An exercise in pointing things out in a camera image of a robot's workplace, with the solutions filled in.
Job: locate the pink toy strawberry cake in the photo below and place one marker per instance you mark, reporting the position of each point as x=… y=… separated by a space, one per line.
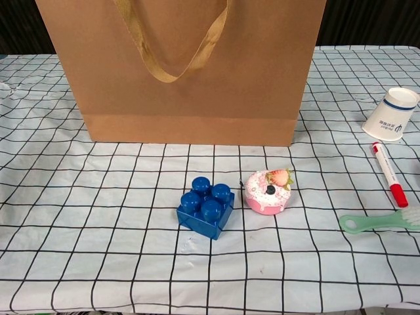
x=262 y=197

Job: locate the brown paper bag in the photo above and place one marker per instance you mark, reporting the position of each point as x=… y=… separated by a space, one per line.
x=229 y=82

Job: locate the blue toy building block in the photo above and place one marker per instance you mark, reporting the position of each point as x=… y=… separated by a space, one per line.
x=203 y=216

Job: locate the red and white marker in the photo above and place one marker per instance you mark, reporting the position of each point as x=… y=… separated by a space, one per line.
x=387 y=170

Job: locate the mint green scrubbing brush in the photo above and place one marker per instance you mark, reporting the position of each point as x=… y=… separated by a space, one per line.
x=377 y=221

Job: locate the white paper cup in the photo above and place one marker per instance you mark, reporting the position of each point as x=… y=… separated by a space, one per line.
x=387 y=118

